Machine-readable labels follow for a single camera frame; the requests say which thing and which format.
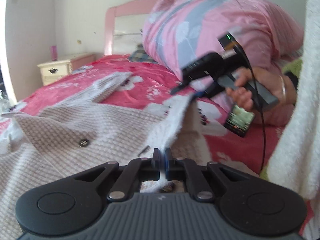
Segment beige houndstooth knit cardigan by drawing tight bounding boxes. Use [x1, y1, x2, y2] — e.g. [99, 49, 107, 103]
[1, 72, 210, 239]

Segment person's right hand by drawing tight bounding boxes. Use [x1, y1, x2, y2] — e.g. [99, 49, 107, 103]
[226, 67, 297, 112]

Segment black smartphone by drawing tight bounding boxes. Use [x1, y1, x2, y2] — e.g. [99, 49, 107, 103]
[223, 104, 255, 138]

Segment pink grey floral quilt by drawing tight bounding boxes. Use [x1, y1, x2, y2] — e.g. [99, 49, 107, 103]
[143, 0, 304, 126]

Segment plaid pillow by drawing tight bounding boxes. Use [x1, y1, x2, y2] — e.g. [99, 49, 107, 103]
[129, 43, 157, 63]

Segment pink bed headboard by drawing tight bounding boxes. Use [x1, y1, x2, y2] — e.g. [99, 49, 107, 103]
[104, 0, 157, 56]

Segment cream bedside nightstand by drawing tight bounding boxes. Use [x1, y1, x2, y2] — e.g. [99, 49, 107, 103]
[36, 52, 97, 87]

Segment pink cup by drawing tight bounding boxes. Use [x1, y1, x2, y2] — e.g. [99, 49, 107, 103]
[50, 46, 57, 61]

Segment gold bangle bracelet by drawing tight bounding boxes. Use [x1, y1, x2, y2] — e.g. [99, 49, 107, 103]
[278, 74, 287, 104]

